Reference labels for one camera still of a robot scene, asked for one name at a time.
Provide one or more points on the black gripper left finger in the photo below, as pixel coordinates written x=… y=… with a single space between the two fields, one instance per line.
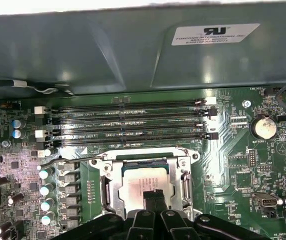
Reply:
x=140 y=225

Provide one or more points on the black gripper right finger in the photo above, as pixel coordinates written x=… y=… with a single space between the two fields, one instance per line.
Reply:
x=175 y=227

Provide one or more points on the silver CPU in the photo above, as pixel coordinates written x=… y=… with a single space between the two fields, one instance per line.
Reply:
x=138 y=182

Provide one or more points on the metal socket cover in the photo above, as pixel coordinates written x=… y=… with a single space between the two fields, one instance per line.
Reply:
x=176 y=172

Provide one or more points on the CPU socket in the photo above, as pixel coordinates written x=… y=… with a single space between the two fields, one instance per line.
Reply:
x=96 y=167

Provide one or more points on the grey square inductor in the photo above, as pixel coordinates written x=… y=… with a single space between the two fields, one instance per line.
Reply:
x=69 y=178
x=69 y=189
x=70 y=212
x=70 y=201
x=68 y=166

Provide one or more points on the RAM slot black clips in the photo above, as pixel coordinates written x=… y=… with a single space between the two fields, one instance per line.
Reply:
x=158 y=138
x=158 y=114

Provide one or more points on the internal USB port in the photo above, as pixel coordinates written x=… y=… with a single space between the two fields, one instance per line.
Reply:
x=265 y=201

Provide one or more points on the silver top capacitor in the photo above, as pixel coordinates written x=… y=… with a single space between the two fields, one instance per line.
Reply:
x=45 y=220
x=45 y=206
x=44 y=190
x=44 y=173

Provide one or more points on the RAM slot white clips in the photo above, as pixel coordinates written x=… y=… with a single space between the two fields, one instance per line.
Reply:
x=158 y=104
x=158 y=125

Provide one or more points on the black pin header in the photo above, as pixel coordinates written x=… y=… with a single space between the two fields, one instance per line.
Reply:
x=252 y=158

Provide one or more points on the green motherboard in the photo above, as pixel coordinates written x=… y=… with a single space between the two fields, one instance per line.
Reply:
x=233 y=140

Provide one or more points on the silver coin battery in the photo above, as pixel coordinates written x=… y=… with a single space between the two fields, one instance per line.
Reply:
x=264 y=127

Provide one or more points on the blue top capacitor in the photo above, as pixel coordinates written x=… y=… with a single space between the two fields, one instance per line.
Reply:
x=17 y=123
x=17 y=134

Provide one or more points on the black PC case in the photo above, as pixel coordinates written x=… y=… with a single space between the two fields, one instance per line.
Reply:
x=83 y=50

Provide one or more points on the white case sticker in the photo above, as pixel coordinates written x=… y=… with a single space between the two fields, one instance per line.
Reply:
x=215 y=37

